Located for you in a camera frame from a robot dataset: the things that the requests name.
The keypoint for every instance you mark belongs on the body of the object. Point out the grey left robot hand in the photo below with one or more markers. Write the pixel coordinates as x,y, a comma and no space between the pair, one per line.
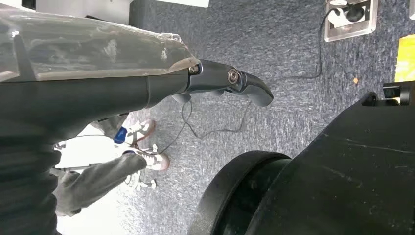
97,87

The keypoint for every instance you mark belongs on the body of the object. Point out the person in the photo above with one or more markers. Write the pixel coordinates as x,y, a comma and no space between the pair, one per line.
97,181

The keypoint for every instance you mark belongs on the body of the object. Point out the white furniture panel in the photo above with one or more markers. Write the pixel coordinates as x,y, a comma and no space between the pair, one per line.
81,8

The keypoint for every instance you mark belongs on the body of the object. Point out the ribbed grey left arm sleeve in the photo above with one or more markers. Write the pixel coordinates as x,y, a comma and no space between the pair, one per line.
26,188

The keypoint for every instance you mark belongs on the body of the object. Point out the black base wheel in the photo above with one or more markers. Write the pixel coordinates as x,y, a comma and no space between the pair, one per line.
233,194

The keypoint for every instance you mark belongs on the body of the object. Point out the silver floor socket box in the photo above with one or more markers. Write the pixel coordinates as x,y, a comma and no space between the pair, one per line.
350,18

